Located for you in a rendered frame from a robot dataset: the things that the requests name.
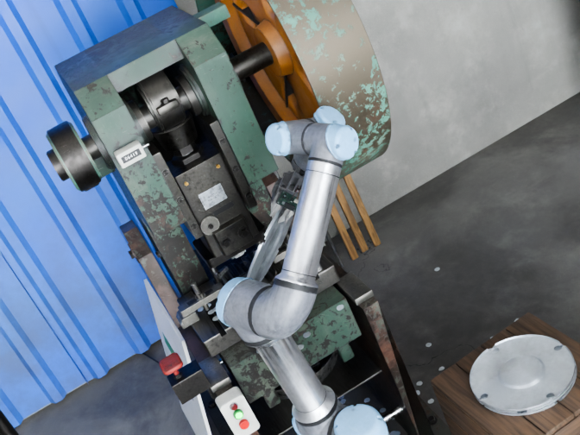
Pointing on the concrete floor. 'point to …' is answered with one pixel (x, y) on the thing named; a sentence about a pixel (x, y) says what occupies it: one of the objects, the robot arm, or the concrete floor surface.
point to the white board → (173, 338)
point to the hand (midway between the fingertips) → (278, 216)
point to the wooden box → (564, 424)
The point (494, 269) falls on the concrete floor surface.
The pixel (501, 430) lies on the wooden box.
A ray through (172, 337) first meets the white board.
